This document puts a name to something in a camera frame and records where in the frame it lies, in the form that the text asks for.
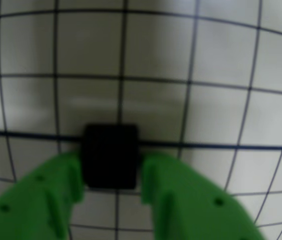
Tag black cube stone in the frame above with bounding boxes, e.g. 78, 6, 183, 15
80, 123, 141, 190

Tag white grid go board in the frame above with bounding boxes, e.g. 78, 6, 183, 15
0, 0, 282, 240

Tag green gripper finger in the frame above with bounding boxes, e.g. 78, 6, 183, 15
141, 152, 267, 240
0, 150, 86, 240

